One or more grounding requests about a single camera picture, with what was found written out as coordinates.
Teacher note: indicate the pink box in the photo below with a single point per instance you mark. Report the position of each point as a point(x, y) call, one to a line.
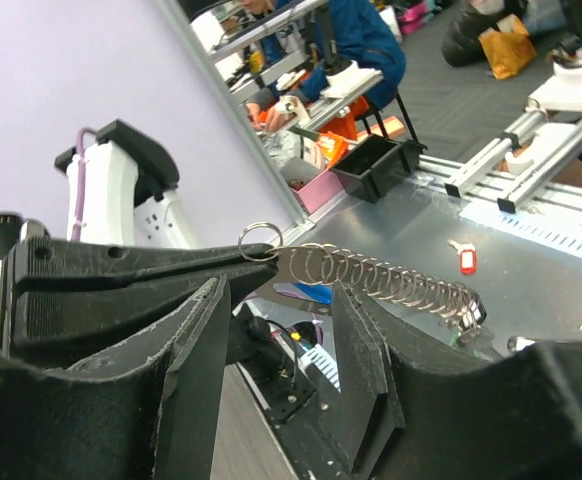
point(319, 191)

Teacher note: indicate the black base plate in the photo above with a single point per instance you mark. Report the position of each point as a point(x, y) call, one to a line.
point(297, 386)

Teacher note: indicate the black plastic bin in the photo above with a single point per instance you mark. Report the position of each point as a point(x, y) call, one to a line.
point(376, 165)

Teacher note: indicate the white slotted cable duct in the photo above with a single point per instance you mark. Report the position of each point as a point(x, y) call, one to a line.
point(543, 230)

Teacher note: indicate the blue key tag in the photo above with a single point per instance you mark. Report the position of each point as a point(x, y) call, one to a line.
point(317, 293)

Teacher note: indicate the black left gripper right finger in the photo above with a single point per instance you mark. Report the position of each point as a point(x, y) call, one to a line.
point(416, 408)

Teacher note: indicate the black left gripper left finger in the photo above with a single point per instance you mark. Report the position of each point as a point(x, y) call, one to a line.
point(144, 408)

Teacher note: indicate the orange paper bag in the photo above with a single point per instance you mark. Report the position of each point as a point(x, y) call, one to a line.
point(507, 47)

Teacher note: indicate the person in blue jacket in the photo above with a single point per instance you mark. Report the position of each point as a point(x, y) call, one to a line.
point(357, 33)

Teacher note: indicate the red key tag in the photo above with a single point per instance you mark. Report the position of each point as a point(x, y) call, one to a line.
point(467, 259)

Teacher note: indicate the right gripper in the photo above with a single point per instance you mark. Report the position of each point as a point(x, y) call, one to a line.
point(70, 298)

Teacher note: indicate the black key tag on organizer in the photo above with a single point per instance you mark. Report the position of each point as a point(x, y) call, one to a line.
point(475, 314)

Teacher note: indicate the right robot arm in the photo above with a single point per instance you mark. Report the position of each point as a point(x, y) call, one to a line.
point(122, 170)

